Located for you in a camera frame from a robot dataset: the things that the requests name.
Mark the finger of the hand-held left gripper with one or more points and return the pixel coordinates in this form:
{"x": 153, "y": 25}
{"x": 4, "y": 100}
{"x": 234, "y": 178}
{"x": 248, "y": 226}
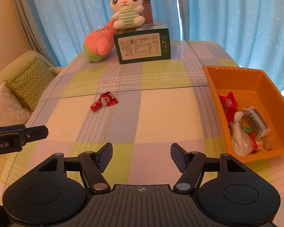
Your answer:
{"x": 36, "y": 132}
{"x": 11, "y": 128}

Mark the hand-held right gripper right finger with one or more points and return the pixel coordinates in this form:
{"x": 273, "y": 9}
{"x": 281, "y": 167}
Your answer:
{"x": 177, "y": 158}

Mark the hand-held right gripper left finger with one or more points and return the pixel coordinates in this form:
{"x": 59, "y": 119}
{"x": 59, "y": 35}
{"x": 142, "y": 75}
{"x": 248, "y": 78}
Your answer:
{"x": 106, "y": 158}

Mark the red packet with white symbol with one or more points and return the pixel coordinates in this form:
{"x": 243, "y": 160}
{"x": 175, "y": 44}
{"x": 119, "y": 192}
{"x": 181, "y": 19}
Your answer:
{"x": 240, "y": 139}

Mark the large red snack packet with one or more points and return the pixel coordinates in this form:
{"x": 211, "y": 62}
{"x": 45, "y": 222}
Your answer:
{"x": 228, "y": 102}

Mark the yellow green candy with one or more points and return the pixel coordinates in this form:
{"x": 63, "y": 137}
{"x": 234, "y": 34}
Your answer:
{"x": 247, "y": 129}

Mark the silver black striped packet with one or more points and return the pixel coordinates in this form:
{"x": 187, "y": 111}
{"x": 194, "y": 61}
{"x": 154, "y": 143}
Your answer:
{"x": 249, "y": 114}
{"x": 260, "y": 125}

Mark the brown candy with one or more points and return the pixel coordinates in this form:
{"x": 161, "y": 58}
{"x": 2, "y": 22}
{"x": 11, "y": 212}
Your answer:
{"x": 268, "y": 144}

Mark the orange plastic tray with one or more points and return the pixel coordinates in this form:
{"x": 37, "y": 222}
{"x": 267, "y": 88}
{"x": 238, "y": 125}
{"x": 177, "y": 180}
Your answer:
{"x": 262, "y": 85}

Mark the white cushion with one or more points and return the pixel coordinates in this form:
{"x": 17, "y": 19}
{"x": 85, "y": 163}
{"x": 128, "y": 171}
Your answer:
{"x": 4, "y": 106}

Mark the green zigzag cushion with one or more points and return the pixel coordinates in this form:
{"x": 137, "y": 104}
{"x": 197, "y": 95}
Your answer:
{"x": 30, "y": 82}

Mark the red foil candy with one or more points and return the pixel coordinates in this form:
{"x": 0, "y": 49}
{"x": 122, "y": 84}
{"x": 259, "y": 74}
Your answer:
{"x": 96, "y": 104}

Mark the dark red candy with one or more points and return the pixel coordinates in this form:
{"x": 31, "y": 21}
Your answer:
{"x": 110, "y": 98}

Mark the cream sofa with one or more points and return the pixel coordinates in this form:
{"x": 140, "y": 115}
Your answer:
{"x": 16, "y": 61}

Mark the pink starfish plush toy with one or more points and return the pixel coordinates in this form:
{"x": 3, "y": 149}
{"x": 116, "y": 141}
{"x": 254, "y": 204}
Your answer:
{"x": 98, "y": 42}

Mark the grey curtain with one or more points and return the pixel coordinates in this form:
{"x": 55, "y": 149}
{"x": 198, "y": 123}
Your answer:
{"x": 26, "y": 16}

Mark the green cardboard box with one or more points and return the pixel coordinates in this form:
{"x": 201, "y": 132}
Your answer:
{"x": 142, "y": 47}

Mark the blue curtain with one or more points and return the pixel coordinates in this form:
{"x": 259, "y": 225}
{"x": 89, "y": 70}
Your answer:
{"x": 215, "y": 16}

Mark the white bunny plush toy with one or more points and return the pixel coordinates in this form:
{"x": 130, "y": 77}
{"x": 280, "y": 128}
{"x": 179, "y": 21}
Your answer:
{"x": 126, "y": 4}

